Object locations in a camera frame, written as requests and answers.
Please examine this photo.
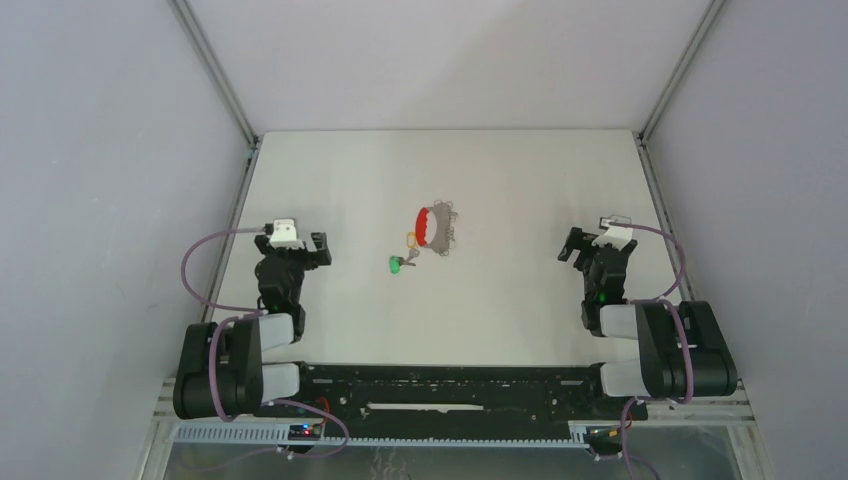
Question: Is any green tag key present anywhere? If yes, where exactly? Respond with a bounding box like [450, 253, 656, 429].
[389, 256, 416, 275]

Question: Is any metal keyring holder red handle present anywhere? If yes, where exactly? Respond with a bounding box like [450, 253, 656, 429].
[413, 200, 458, 256]

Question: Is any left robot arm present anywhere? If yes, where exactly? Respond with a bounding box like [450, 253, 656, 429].
[173, 225, 332, 422]

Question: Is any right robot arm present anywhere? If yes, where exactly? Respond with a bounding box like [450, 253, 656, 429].
[558, 221, 739, 403]

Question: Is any yellow tag key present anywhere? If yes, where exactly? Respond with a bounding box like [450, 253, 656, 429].
[405, 231, 420, 264]

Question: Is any electronics board with leds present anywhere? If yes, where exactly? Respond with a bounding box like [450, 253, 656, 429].
[287, 424, 322, 441]

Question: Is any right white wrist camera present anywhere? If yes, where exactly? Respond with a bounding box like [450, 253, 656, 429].
[592, 215, 633, 251]

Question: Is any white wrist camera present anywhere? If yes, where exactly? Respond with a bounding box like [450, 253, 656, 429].
[592, 215, 633, 251]
[265, 218, 305, 249]

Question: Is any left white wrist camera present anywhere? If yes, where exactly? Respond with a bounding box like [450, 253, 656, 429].
[265, 218, 305, 249]

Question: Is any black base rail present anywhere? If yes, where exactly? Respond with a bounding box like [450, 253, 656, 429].
[256, 364, 627, 440]

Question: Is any white slotted cable duct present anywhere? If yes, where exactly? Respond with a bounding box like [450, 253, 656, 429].
[172, 422, 588, 449]

